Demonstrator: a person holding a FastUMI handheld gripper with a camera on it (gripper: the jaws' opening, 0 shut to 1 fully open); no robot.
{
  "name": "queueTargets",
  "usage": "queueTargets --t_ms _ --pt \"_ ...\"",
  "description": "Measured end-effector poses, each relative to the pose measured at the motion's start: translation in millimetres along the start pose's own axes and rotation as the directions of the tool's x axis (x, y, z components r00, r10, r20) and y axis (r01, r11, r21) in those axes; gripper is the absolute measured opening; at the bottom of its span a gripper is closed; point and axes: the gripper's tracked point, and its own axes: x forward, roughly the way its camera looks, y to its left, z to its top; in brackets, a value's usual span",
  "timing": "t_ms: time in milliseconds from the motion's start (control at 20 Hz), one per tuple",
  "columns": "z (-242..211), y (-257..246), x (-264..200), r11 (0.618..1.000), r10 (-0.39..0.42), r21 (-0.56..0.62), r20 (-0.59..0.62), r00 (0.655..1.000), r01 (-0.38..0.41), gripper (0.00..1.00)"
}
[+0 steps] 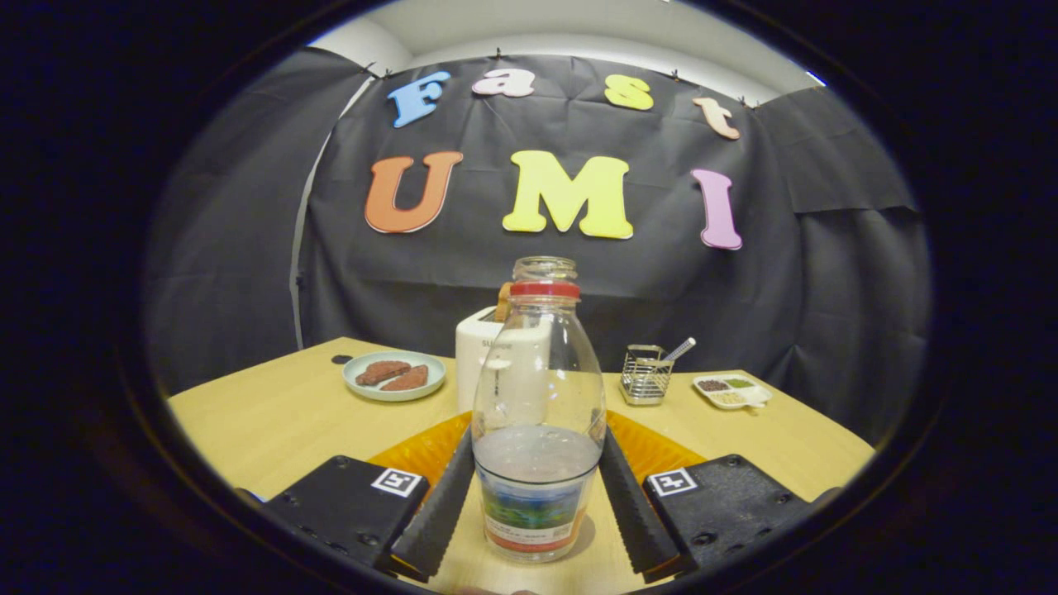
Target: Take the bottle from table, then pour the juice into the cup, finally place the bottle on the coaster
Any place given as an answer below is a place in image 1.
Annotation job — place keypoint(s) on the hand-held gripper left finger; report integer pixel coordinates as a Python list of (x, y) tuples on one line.
[(442, 512)]

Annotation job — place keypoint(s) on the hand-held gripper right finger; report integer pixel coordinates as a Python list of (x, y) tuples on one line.
[(632, 512)]

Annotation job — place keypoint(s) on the clear plastic juice bottle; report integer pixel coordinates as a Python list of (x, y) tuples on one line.
[(537, 471)]

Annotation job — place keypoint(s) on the brown bread slice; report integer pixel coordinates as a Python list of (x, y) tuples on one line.
[(409, 379), (378, 372)]

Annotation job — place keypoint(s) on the light green plate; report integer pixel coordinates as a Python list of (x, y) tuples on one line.
[(364, 392)]

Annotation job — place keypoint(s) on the white divided condiment dish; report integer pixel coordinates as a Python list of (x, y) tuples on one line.
[(731, 392)]

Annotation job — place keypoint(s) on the white toaster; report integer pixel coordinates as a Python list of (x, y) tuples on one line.
[(471, 355)]

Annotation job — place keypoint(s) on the metal spoon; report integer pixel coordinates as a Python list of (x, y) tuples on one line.
[(682, 348)]

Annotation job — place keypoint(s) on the wooden table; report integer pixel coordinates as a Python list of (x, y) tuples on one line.
[(273, 421)]

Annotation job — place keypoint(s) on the brown toast slice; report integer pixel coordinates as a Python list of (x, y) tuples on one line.
[(503, 299)]

